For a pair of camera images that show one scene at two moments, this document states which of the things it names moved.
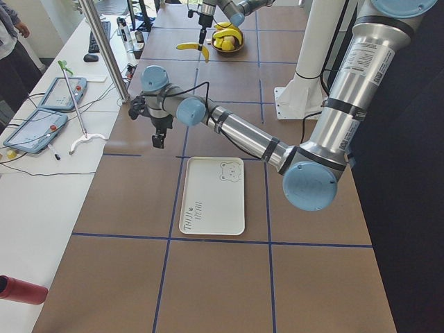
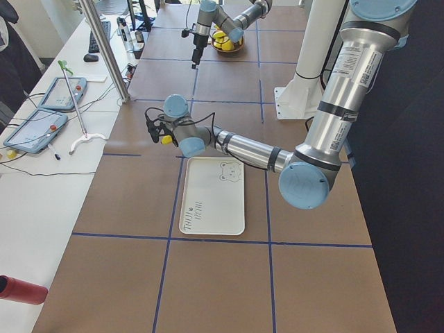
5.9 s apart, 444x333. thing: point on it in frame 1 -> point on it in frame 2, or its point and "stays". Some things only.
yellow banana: [225, 32] stays
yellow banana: [192, 46] -> [166, 139]
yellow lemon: [227, 46] stays
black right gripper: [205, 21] -> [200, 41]
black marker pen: [56, 155] stays
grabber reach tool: [87, 137] stays
